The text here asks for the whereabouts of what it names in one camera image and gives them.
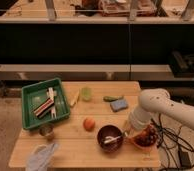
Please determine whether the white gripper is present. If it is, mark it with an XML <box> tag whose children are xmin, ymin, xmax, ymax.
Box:
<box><xmin>123</xmin><ymin>106</ymin><xmax>152</xmax><ymax>133</ymax></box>

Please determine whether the silver fork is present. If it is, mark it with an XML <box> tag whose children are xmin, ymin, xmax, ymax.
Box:
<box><xmin>103</xmin><ymin>132</ymin><xmax>128</xmax><ymax>144</ymax></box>

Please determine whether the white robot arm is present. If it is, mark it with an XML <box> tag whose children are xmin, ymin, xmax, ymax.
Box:
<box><xmin>128</xmin><ymin>88</ymin><xmax>194</xmax><ymax>131</ymax></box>

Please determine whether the dark purple bowl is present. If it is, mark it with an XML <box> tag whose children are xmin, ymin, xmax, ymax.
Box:
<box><xmin>97</xmin><ymin>125</ymin><xmax>123</xmax><ymax>153</ymax></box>

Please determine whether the orange bowl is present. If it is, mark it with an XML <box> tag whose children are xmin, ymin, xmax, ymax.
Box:
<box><xmin>129</xmin><ymin>125</ymin><xmax>158</xmax><ymax>152</ymax></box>

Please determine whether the blue sponge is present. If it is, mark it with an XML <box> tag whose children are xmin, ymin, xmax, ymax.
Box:
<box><xmin>110</xmin><ymin>99</ymin><xmax>128</xmax><ymax>112</ymax></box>

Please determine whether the dark grapes bunch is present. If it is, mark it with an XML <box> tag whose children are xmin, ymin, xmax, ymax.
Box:
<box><xmin>136</xmin><ymin>126</ymin><xmax>157</xmax><ymax>146</ymax></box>

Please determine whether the green cucumber toy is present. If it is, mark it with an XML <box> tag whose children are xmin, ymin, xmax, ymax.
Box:
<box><xmin>103</xmin><ymin>96</ymin><xmax>124</xmax><ymax>102</ymax></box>

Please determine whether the orange fruit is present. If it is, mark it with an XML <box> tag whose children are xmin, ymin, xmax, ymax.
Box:
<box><xmin>83</xmin><ymin>117</ymin><xmax>95</xmax><ymax>131</ymax></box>

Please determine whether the light green cup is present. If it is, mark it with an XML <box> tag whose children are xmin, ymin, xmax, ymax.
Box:
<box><xmin>81</xmin><ymin>87</ymin><xmax>92</xmax><ymax>101</ymax></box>

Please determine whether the yellow banana piece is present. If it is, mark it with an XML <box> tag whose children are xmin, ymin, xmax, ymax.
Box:
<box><xmin>70</xmin><ymin>91</ymin><xmax>80</xmax><ymax>107</ymax></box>

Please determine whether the black power adapter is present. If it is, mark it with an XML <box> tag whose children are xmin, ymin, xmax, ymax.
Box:
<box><xmin>178</xmin><ymin>150</ymin><xmax>191</xmax><ymax>167</ymax></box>

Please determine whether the striped block toy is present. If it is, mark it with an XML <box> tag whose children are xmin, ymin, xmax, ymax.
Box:
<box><xmin>34</xmin><ymin>98</ymin><xmax>54</xmax><ymax>118</ymax></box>

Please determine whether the small metal cup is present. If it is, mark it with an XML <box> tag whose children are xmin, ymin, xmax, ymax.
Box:
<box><xmin>39</xmin><ymin>124</ymin><xmax>54</xmax><ymax>140</ymax></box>

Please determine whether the white plastic utensil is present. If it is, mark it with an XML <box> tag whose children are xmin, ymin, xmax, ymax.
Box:
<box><xmin>48</xmin><ymin>87</ymin><xmax>56</xmax><ymax>118</ymax></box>

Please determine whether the green plastic tray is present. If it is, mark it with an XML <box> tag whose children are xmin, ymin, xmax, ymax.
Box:
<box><xmin>21</xmin><ymin>78</ymin><xmax>70</xmax><ymax>130</ymax></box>

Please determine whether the light blue cloth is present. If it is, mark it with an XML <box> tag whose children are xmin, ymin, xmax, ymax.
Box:
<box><xmin>25</xmin><ymin>143</ymin><xmax>59</xmax><ymax>171</ymax></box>

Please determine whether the metal shelf rack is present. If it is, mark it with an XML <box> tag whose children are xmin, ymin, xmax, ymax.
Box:
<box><xmin>0</xmin><ymin>0</ymin><xmax>194</xmax><ymax>81</ymax></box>

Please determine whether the black cables bundle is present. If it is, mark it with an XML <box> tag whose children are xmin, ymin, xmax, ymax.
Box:
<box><xmin>149</xmin><ymin>114</ymin><xmax>194</xmax><ymax>171</ymax></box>

